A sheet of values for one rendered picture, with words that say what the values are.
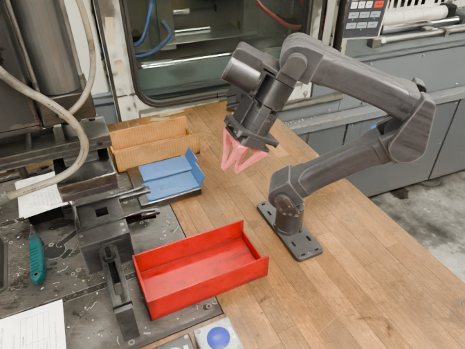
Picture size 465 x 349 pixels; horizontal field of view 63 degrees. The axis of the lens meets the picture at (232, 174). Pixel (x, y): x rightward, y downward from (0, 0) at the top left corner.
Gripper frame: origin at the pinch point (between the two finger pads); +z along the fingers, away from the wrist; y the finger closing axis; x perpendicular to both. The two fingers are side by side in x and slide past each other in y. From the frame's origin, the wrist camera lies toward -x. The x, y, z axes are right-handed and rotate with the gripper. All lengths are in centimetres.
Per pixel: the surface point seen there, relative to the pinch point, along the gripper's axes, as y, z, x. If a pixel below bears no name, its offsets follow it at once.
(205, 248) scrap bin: -3.3, 20.0, 2.2
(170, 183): -2.6, 19.5, -21.4
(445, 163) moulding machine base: -195, -7, -58
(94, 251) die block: 18.2, 26.8, -2.4
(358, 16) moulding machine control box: -64, -43, -56
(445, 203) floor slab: -199, 13, -44
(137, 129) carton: 0.7, 18.1, -46.4
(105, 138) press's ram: 22.4, 4.7, -9.0
